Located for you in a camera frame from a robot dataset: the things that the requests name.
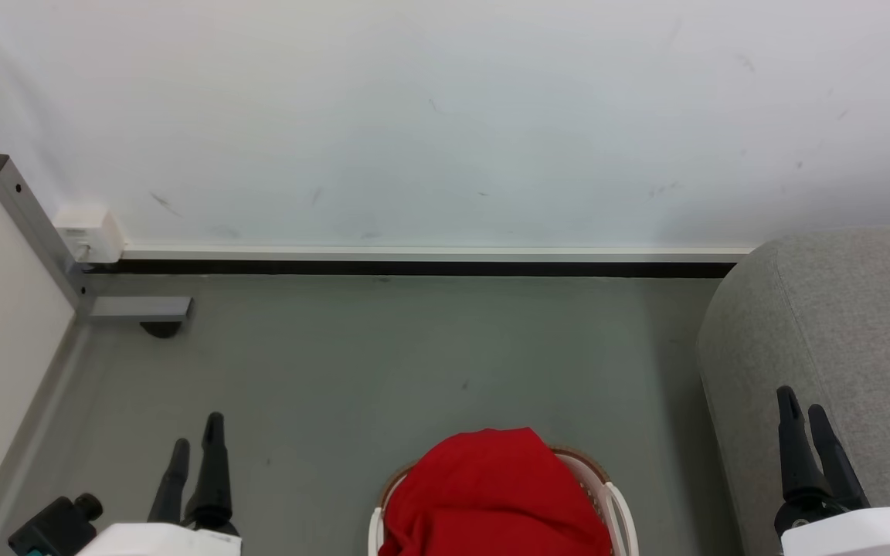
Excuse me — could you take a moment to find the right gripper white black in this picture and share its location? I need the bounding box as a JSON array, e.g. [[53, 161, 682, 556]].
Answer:
[[773, 385, 890, 556]]

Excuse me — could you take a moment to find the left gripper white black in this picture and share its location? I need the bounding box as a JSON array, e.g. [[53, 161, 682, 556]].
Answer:
[[78, 412, 242, 556]]

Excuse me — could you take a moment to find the red garment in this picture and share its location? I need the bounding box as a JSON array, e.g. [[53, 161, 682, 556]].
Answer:
[[378, 427, 614, 556]]

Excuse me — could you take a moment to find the grey fabric sofa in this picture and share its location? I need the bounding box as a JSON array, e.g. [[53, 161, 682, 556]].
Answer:
[[696, 226, 890, 556]]

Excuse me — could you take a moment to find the white plastic laundry basket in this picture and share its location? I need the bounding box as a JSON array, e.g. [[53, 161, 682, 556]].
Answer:
[[368, 444, 640, 556]]

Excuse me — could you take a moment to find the white wall outlet box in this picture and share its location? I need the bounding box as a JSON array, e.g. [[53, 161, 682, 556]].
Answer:
[[53, 207, 127, 265]]

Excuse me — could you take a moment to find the grey metal frame post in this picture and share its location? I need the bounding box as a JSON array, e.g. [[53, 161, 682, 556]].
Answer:
[[0, 154, 193, 324]]

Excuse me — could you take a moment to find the white black wall rail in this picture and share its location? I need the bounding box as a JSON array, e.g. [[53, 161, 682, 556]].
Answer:
[[83, 245, 756, 280]]

